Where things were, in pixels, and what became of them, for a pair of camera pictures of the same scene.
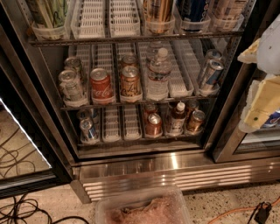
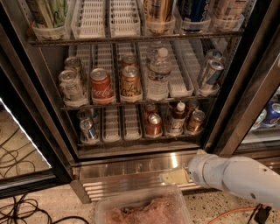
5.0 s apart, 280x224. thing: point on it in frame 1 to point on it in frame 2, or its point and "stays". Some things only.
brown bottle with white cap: x=178 y=120 stays
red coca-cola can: x=101 y=89 stays
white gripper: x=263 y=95 to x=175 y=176
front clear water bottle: x=158 y=77 stays
